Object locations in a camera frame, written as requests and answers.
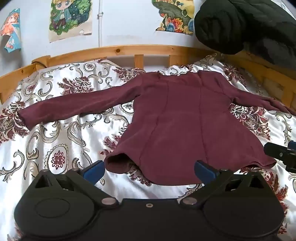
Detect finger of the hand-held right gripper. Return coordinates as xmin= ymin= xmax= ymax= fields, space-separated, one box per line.
xmin=264 ymin=141 xmax=296 ymax=172

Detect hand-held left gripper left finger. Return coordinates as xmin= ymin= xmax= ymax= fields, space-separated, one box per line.
xmin=34 ymin=160 xmax=119 ymax=207

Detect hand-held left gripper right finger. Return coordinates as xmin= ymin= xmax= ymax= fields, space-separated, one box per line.
xmin=180 ymin=160 xmax=269 ymax=207

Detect maroon long-sleeve top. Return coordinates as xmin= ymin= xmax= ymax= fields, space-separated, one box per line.
xmin=18 ymin=70 xmax=296 ymax=186

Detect white floral bedspread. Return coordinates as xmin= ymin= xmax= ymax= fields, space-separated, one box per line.
xmin=0 ymin=53 xmax=296 ymax=241

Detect black quilted jacket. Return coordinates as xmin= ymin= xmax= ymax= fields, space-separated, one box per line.
xmin=194 ymin=0 xmax=296 ymax=70

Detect wooden bed frame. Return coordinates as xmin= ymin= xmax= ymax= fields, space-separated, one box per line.
xmin=0 ymin=45 xmax=296 ymax=114

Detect white wall pipe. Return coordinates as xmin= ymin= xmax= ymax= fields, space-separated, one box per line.
xmin=97 ymin=0 xmax=103 ymax=47

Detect wall poster colourful mushrooms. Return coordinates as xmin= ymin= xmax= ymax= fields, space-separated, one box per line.
xmin=152 ymin=0 xmax=195 ymax=36

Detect wall poster blond figure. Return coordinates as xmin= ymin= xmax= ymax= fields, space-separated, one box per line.
xmin=48 ymin=0 xmax=93 ymax=43

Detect wall poster orange-haired figure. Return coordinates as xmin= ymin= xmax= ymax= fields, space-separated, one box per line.
xmin=0 ymin=8 xmax=22 ymax=53

